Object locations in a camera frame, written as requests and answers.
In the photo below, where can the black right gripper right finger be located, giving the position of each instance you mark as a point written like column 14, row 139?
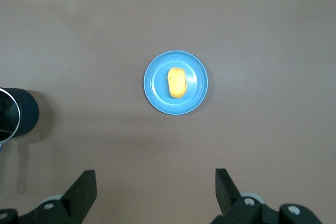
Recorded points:
column 231, row 203

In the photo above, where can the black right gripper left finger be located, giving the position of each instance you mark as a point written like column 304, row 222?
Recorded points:
column 76, row 200

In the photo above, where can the glass lid with blue knob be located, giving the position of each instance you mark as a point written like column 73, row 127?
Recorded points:
column 6, row 113

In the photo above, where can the yellow toy potato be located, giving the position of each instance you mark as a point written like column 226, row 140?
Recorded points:
column 177, row 82

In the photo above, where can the blue round plate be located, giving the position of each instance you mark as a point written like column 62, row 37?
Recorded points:
column 157, row 98

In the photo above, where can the brown table cover mat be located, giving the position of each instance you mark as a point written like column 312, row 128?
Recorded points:
column 168, row 24

